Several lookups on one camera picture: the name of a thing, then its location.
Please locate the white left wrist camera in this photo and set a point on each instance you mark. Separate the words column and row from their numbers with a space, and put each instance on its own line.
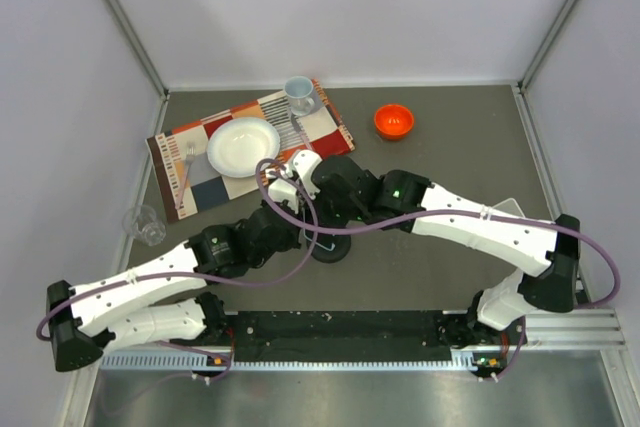
column 283, row 193

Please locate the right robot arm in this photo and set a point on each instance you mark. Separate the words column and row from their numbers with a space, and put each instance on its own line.
column 545, row 255

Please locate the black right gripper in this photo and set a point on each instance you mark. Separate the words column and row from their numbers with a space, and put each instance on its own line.
column 319, row 207

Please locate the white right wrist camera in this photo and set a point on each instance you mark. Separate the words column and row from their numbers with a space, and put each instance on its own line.
column 303, row 163

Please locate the knife with pink handle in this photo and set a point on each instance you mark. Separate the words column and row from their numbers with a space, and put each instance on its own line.
column 301, row 133

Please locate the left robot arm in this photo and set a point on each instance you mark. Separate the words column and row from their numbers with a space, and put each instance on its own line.
column 165, row 299

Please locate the grey slotted cable duct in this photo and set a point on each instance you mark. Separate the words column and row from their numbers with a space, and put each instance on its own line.
column 176, row 360

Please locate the orange plastic bowl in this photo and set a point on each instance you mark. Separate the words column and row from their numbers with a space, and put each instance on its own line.
column 393, row 121

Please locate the fork with pink handle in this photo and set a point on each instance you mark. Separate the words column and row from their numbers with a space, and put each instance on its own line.
column 189, row 159

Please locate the clear drinking glass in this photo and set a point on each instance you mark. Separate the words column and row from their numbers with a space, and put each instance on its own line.
column 142, row 223

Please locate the black round-base phone stand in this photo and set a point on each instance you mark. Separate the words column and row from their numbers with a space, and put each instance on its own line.
column 343, row 246

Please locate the light blue smartphone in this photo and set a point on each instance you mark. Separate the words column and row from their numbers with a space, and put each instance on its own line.
column 323, row 241

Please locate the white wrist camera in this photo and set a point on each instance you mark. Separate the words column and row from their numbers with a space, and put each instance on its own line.
column 283, row 193
column 303, row 163

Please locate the white plastic phone stand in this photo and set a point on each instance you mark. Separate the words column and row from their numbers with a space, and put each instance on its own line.
column 507, row 208

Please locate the light blue mug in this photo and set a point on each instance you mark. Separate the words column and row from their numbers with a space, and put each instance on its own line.
column 299, row 92

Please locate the white plate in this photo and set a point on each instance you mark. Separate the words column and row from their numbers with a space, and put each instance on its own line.
column 236, row 147

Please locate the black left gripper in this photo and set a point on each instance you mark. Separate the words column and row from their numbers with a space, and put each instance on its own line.
column 295, row 231

